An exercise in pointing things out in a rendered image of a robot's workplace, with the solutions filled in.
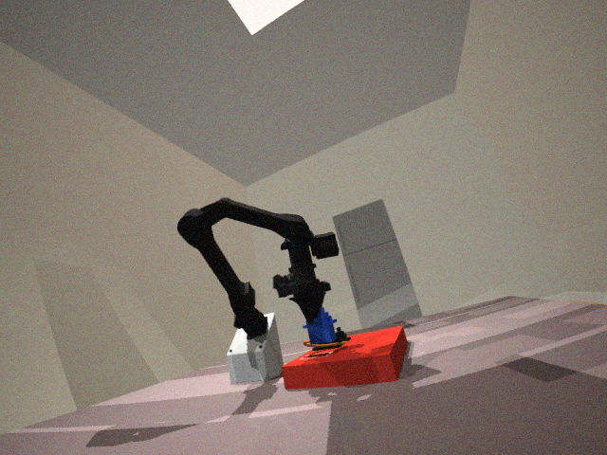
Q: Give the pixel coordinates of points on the blue micro servo with orange cable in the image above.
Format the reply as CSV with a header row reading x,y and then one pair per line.
x,y
321,331

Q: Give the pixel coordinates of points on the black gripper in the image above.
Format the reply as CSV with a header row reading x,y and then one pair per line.
x,y
308,292

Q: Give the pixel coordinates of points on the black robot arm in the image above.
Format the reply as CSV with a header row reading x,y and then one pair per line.
x,y
195,227

